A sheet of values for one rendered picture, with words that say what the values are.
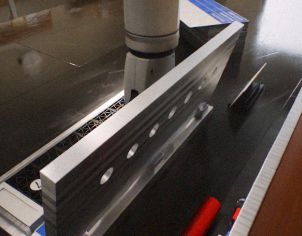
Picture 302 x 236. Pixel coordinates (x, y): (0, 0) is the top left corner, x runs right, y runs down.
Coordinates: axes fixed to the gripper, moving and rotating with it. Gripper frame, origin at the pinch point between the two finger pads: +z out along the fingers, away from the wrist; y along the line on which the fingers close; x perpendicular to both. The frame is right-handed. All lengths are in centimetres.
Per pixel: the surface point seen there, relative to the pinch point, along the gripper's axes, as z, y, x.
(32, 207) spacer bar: 1.0, 25.2, -4.0
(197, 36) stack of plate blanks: 0.1, -45.7, -12.4
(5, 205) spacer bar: 0.9, 27.1, -7.4
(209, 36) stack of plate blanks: -2.2, -41.8, -7.1
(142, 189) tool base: 2.4, 13.0, 6.8
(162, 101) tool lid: -14.9, 12.3, 9.6
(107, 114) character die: 1.5, 1.2, -10.1
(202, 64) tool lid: -15.3, 1.4, 9.7
